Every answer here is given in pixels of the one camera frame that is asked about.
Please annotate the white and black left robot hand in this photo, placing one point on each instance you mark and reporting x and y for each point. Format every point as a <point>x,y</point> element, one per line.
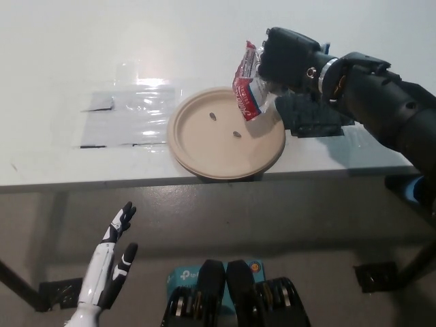
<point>98,272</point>

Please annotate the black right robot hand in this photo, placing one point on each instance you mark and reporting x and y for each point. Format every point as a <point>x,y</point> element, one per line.
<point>289,61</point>

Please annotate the sunflower seed bag red blue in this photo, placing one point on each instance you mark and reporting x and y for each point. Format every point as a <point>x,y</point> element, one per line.
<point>248,98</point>

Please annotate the grey sunflower seed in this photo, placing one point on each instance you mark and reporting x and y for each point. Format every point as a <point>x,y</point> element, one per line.
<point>236,135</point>
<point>213,116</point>

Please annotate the black robot legs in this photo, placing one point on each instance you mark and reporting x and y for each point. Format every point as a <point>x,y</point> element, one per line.
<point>211,293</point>

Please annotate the beige paper plate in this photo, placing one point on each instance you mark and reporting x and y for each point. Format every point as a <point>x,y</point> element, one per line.
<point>211,150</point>

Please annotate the black table leg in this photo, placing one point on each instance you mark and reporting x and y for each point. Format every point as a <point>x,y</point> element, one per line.
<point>20,289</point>
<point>413,269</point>

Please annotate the teal tp-link box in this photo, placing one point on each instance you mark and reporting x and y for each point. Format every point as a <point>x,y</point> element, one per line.
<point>184,277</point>

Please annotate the clear plastic taped sheet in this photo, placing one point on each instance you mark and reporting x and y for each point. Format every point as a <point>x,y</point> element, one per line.
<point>129,117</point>

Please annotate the black bin with blue item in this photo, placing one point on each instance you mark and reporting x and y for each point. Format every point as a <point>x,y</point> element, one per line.
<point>413,192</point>

